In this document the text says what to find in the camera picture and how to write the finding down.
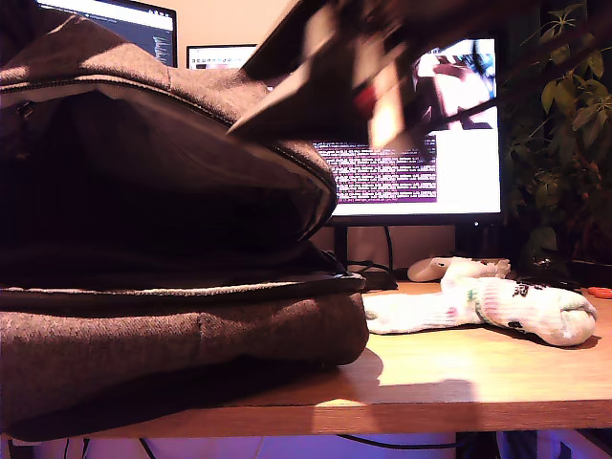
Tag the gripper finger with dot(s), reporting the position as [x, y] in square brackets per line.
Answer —
[296, 43]
[315, 115]

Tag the grey fabric backpack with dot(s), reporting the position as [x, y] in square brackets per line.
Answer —
[239, 325]

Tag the white patterned sock pair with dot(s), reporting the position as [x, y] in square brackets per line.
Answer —
[526, 311]

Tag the black monitor stand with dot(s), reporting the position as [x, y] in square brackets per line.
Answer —
[340, 239]

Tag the monitor with dark code screen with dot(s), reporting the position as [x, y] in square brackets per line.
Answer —
[143, 28]

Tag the white oval controller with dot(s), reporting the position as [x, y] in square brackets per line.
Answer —
[423, 271]

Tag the green leafy potted plant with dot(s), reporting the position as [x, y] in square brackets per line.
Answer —
[564, 158]

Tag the orange small object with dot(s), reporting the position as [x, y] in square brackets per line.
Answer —
[600, 292]

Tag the black table leg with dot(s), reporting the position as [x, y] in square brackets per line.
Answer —
[475, 447]

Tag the monitor with camera views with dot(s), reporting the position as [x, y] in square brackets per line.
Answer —
[468, 181]

